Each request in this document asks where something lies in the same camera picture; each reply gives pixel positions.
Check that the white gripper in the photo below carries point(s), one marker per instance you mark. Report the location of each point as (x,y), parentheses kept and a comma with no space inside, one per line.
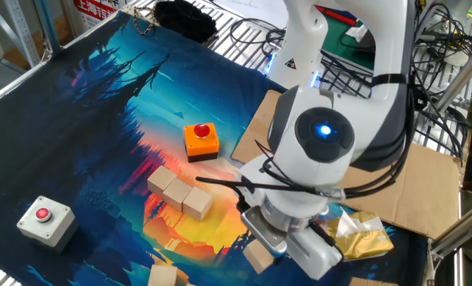
(315,254)

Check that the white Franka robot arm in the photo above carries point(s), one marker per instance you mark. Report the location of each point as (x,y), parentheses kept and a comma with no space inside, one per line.
(387,39)

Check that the metal wrist mounting plate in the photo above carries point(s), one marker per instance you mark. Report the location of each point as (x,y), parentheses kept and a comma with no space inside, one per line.
(260,230)

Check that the gold tissue pack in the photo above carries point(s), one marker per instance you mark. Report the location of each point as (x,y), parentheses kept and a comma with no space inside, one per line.
(363,242)

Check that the open cardboard box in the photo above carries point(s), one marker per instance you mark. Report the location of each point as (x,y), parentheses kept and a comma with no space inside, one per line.
(373,282)

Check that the orange emergency stop button box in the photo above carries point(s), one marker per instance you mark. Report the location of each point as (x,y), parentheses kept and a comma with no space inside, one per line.
(200,145)

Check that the flat brown cardboard sheet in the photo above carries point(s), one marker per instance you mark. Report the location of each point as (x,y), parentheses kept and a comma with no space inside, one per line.
(418,190)

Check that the slanted aluminium profile bar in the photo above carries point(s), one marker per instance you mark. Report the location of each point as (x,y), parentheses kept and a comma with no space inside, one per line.
(458,232)
(462,77)

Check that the green cutting mat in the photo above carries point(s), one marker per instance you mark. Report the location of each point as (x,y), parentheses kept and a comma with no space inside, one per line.
(339,39)

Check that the grey box with red button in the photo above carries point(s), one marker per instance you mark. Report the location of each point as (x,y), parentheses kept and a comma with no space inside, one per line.
(47,222)

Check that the white paper scrap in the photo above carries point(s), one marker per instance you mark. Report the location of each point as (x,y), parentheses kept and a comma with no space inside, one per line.
(359,32)

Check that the colourful forest print mat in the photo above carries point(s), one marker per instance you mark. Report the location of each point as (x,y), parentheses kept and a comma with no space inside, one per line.
(81,119)

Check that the red pen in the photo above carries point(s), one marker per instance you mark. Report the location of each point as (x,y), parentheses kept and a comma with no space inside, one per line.
(335,15)

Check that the black fuzzy bag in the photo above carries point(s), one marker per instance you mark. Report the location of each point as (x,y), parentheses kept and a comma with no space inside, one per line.
(184,20)

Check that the red white printed sign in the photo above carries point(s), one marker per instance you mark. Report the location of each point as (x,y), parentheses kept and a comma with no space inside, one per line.
(95,10)

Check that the perforated grey shelf upright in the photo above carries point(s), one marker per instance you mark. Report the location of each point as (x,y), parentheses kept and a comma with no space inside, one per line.
(21,32)

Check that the grey steel post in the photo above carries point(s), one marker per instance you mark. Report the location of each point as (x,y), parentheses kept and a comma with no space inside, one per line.
(47,24)

